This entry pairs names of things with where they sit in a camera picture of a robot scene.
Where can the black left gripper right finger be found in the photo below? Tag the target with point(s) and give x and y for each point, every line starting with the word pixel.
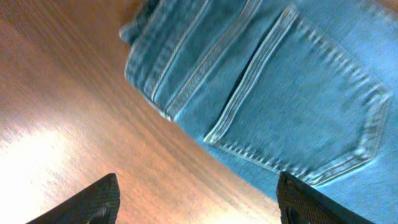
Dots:
pixel 299 203

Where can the blue denim jeans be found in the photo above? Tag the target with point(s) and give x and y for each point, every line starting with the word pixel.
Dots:
pixel 307 87

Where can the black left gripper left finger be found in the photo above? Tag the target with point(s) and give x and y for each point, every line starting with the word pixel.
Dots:
pixel 99 203

